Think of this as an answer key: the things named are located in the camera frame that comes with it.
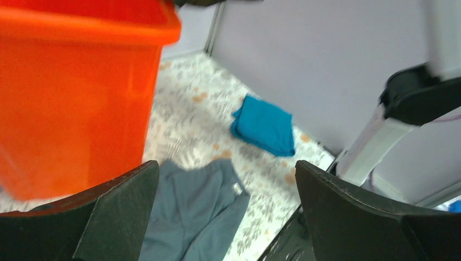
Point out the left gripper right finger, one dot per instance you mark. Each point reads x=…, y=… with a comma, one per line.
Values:
x=347, y=222

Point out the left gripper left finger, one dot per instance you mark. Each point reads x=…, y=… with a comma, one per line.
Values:
x=105, y=222

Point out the orange plastic trash bin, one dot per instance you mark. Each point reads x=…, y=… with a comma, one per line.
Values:
x=77, y=86

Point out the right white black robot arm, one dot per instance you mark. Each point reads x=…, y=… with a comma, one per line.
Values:
x=412, y=97

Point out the grey-blue cloth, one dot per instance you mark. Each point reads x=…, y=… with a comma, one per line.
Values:
x=196, y=213

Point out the teal blue cloth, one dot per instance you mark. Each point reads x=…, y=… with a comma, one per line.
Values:
x=264, y=125

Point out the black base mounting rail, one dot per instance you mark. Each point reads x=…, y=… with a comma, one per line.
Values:
x=293, y=241

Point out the aluminium frame rails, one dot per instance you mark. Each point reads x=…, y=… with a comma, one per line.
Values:
x=214, y=29

